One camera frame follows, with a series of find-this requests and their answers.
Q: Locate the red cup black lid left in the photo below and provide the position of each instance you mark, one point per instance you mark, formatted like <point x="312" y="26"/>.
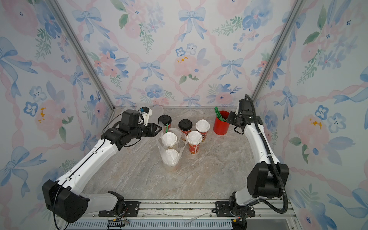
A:
<point x="165" y="120"/>

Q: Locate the red cup black lid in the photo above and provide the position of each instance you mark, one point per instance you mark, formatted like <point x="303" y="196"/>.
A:
<point x="185" y="125"/>
<point x="165" y="120"/>

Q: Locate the red cup white lid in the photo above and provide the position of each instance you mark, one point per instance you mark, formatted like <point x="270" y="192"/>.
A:
<point x="194" y="139"/>

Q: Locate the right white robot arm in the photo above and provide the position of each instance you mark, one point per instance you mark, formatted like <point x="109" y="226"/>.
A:
<point x="266" y="183"/>

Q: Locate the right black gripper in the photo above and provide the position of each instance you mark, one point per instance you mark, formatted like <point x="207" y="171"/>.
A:
<point x="230" y="120"/>

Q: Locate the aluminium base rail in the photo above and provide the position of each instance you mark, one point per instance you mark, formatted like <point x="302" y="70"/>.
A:
<point x="184" y="215"/>

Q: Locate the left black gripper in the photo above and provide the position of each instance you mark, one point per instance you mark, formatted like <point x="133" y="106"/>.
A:
<point x="152" y="127"/>

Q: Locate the clear plastic carrier bag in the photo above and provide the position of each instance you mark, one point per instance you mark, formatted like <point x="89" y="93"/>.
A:
<point x="182" y="142"/>

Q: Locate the white lid cup back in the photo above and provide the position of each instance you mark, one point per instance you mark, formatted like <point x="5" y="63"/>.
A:
<point x="203" y="126"/>

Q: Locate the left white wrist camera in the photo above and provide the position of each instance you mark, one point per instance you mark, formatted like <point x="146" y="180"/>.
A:
<point x="146" y="113"/>

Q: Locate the red cup black lid right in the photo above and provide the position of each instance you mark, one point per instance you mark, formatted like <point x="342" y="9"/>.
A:
<point x="185" y="125"/>

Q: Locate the red straw holder cup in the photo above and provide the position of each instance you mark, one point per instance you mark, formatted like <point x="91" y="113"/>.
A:
<point x="221" y="127"/>

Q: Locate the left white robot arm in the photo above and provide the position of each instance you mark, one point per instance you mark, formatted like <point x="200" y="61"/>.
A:
<point x="65" y="198"/>

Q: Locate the green wrapped straws bundle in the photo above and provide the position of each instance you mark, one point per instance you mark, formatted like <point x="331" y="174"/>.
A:
<point x="220" y="114"/>

